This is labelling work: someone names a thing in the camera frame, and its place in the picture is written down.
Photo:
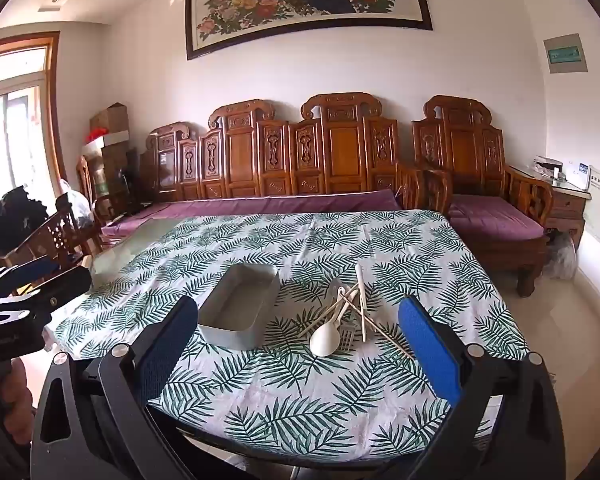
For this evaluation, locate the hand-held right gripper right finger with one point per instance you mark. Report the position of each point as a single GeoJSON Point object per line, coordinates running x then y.
{"type": "Point", "coordinates": [427, 345]}

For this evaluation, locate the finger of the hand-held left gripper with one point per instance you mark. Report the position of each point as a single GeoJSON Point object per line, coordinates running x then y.
{"type": "Point", "coordinates": [30, 266]}
{"type": "Point", "coordinates": [65, 282]}

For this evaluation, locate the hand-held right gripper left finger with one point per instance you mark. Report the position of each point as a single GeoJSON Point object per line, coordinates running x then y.
{"type": "Point", "coordinates": [172, 340]}

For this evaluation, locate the wooden chopstick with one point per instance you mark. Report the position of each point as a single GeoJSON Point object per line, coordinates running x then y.
{"type": "Point", "coordinates": [307, 329]}
{"type": "Point", "coordinates": [390, 340]}

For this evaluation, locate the grey metal box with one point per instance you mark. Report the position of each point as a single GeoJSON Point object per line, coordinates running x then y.
{"type": "Point", "coordinates": [220, 332]}

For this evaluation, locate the metal fork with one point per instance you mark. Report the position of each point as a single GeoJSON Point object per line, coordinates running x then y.
{"type": "Point", "coordinates": [348, 336]}

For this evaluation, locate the white chopstick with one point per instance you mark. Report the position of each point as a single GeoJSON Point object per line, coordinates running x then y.
{"type": "Point", "coordinates": [361, 300]}

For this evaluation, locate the white plastic spoon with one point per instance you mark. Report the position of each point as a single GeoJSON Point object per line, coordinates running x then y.
{"type": "Point", "coordinates": [323, 342]}

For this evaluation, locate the person's left hand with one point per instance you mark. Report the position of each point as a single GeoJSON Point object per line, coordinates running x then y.
{"type": "Point", "coordinates": [7, 390]}

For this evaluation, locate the wooden lattice chair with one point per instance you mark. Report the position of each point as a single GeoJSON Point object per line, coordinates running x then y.
{"type": "Point", "coordinates": [50, 240]}

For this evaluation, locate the pile of black clothes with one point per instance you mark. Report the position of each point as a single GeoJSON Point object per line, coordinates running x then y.
{"type": "Point", "coordinates": [10, 215]}

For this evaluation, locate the clear plastic bag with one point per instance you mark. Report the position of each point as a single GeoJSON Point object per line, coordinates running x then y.
{"type": "Point", "coordinates": [77, 207]}

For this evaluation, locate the leaf print tablecloth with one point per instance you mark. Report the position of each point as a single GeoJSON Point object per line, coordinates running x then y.
{"type": "Point", "coordinates": [305, 400]}

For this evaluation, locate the wooden framed window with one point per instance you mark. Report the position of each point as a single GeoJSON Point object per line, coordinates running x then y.
{"type": "Point", "coordinates": [15, 125]}

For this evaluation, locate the purple armchair cushion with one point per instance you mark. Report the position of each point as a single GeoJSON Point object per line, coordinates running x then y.
{"type": "Point", "coordinates": [495, 220]}

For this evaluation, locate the red and white box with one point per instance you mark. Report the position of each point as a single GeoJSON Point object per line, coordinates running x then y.
{"type": "Point", "coordinates": [105, 140]}

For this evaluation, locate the grey plastic bag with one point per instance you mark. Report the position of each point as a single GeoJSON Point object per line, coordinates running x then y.
{"type": "Point", "coordinates": [561, 257]}

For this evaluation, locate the brown cardboard box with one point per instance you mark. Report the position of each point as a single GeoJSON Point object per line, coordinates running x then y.
{"type": "Point", "coordinates": [110, 117]}

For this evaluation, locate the wooden side table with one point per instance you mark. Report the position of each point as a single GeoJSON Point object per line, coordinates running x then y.
{"type": "Point", "coordinates": [565, 205]}

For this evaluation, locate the carved wooden armchair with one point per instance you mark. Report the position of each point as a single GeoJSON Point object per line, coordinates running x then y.
{"type": "Point", "coordinates": [460, 150]}

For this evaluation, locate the carved wooden sofa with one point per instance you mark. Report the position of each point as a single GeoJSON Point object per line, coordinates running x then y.
{"type": "Point", "coordinates": [340, 150]}

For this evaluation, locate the white desk device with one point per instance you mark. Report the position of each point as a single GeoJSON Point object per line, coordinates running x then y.
{"type": "Point", "coordinates": [578, 175]}

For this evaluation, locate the framed peacock painting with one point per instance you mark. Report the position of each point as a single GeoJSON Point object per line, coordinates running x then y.
{"type": "Point", "coordinates": [305, 0]}

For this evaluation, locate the grey wall box green label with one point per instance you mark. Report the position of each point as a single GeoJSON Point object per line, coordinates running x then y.
{"type": "Point", "coordinates": [565, 54]}

